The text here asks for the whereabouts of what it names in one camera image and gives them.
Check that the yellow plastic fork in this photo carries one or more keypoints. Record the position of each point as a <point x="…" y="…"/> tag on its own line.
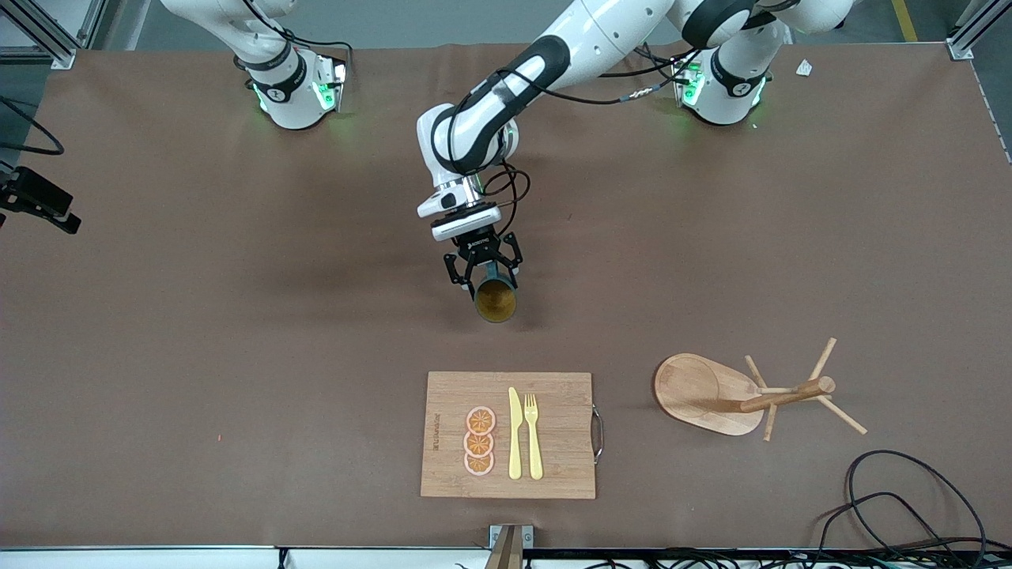
<point x="534" y="442"/>

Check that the wooden mug tree stand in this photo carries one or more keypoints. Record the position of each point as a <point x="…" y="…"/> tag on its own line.
<point x="696" y="395"/>

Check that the grey metal bracket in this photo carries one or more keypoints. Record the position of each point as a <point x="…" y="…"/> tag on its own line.
<point x="528" y="537"/>

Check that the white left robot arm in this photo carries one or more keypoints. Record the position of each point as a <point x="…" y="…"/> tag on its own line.
<point x="601" y="32"/>

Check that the orange slice toy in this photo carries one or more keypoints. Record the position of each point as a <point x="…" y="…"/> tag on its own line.
<point x="481" y="420"/>
<point x="478" y="445"/>
<point x="478" y="465"/>

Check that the dark teal cup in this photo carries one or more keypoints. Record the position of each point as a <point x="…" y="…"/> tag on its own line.
<point x="496" y="304"/>

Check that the small white paper scrap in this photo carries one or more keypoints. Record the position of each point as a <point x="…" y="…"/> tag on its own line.
<point x="804" y="68"/>

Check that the wooden cutting board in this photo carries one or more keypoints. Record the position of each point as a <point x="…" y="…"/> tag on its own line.
<point x="553" y="442"/>

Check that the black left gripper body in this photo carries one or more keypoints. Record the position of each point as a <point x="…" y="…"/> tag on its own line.
<point x="480" y="250"/>

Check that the yellow plastic knife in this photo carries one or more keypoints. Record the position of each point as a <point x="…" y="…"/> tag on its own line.
<point x="515" y="435"/>

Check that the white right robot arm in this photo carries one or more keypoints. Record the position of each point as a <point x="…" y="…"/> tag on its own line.
<point x="292" y="103"/>

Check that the aluminium frame profile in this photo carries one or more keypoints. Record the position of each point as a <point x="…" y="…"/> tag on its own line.
<point x="961" y="47"/>
<point x="47" y="35"/>

